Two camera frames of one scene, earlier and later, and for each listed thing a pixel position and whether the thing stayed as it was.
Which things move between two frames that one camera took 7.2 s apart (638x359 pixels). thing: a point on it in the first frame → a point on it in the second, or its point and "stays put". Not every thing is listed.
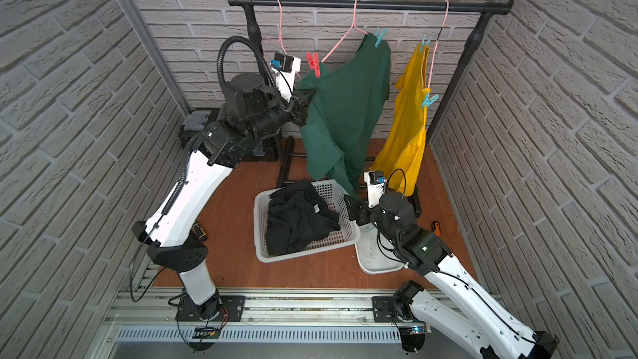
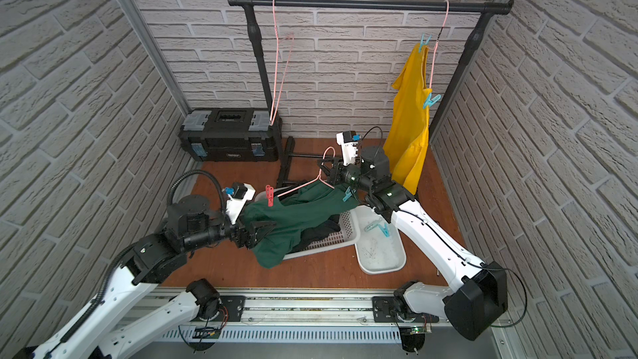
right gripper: (357, 208) → (335, 173)
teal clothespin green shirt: (380, 36) → (348, 194)
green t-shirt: (345, 100) → (315, 199)
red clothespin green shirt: (313, 61) → (270, 194)
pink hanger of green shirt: (353, 27) → (320, 174)
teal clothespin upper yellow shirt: (425, 43) stays put
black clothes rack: (253, 1) stays put
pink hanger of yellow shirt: (436, 44) stays put
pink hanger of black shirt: (280, 25) → (274, 54)
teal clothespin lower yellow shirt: (429, 101) stays put
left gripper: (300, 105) → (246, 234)
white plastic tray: (375, 253) stays put
